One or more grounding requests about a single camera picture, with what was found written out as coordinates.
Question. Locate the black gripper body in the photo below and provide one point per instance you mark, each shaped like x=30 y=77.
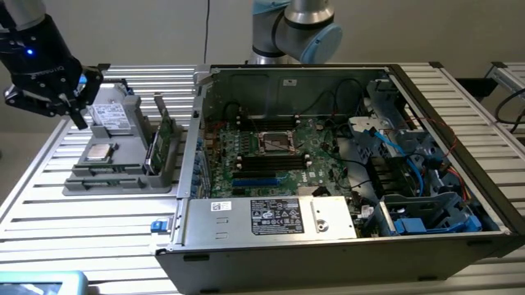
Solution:
x=39 y=55

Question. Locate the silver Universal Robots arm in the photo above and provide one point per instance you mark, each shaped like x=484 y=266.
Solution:
x=269 y=27

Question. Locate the green RAM stick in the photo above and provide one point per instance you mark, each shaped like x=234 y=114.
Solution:
x=119 y=168

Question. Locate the black RAM slot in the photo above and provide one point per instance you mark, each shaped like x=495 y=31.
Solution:
x=269 y=123
x=269 y=120
x=273 y=164
x=273 y=156
x=269 y=117
x=273 y=160
x=273 y=168
x=269 y=127

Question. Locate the silver disk with label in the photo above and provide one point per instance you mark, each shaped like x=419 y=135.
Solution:
x=111 y=116

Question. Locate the silver CPU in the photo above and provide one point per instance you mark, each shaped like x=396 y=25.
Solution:
x=99 y=152

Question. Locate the green graphics card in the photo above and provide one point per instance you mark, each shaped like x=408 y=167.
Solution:
x=162 y=138

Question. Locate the grey parts rack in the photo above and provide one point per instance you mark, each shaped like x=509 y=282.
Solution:
x=111 y=189

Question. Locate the blue case latch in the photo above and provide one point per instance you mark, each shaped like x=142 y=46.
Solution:
x=159 y=225

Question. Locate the black expansion slot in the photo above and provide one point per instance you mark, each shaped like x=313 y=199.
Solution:
x=254 y=174

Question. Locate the blue expansion slot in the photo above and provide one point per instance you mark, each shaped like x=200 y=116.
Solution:
x=254 y=182

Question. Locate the CPU socket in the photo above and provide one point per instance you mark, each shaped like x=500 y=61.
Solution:
x=274 y=142

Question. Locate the silver power supply unit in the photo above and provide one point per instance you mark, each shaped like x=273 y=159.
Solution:
x=238 y=224

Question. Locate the teal box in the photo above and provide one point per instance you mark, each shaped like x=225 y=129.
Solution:
x=41 y=284

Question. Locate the green motherboard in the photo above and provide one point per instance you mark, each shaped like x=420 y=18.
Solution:
x=312 y=172

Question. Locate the silver chipset heatsink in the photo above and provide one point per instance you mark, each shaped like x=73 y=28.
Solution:
x=309 y=192

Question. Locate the silver drive cage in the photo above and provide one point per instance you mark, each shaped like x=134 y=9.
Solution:
x=381 y=116

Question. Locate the black open PC case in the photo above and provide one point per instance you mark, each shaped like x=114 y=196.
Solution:
x=328 y=264

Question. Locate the grey-blue disk bay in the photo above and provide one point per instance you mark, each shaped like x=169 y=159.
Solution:
x=443 y=209

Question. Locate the aluminium profile rail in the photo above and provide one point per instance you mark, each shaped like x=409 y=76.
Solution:
x=508 y=77

